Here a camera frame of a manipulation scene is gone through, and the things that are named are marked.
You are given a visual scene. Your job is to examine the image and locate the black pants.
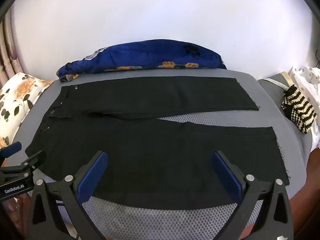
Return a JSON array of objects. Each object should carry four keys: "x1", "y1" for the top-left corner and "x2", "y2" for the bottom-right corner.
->
[{"x1": 25, "y1": 77, "x2": 290, "y2": 209}]

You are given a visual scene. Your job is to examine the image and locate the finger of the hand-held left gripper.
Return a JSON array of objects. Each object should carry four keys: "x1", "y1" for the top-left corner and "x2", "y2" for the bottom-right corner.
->
[
  {"x1": 15, "y1": 150, "x2": 47, "y2": 179},
  {"x1": 0, "y1": 141, "x2": 23, "y2": 167}
]

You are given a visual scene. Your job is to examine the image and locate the black and cream striped knit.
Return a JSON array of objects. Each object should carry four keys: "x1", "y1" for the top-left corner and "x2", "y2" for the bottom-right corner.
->
[{"x1": 281, "y1": 85, "x2": 317, "y2": 134}]

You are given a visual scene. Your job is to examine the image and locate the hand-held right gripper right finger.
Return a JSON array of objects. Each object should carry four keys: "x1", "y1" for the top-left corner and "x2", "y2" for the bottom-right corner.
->
[{"x1": 211, "y1": 151, "x2": 294, "y2": 240}]

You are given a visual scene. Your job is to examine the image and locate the white floral pillow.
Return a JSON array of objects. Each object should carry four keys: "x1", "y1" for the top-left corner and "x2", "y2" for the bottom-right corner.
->
[{"x1": 0, "y1": 72, "x2": 53, "y2": 150}]

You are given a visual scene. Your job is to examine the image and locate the pink patterned curtain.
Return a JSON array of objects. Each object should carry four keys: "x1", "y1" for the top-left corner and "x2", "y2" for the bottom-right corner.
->
[{"x1": 0, "y1": 12, "x2": 28, "y2": 90}]

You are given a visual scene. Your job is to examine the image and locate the grey mesh bed mat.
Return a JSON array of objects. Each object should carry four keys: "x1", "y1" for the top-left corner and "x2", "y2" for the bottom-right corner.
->
[{"x1": 10, "y1": 69, "x2": 313, "y2": 240}]

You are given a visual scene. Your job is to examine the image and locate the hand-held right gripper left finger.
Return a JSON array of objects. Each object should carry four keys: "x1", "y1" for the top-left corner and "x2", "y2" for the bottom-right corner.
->
[{"x1": 26, "y1": 151, "x2": 110, "y2": 240}]

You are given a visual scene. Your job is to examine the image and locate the blue printed blanket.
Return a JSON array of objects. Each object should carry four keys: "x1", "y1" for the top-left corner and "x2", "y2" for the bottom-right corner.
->
[{"x1": 56, "y1": 39, "x2": 227, "y2": 83}]

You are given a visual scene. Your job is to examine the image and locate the white dotted cloth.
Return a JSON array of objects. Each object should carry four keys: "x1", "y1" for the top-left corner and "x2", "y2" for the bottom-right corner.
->
[{"x1": 290, "y1": 66, "x2": 320, "y2": 150}]

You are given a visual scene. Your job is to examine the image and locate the beige strap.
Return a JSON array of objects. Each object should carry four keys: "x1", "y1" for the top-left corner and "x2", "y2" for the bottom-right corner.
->
[{"x1": 257, "y1": 71, "x2": 292, "y2": 91}]

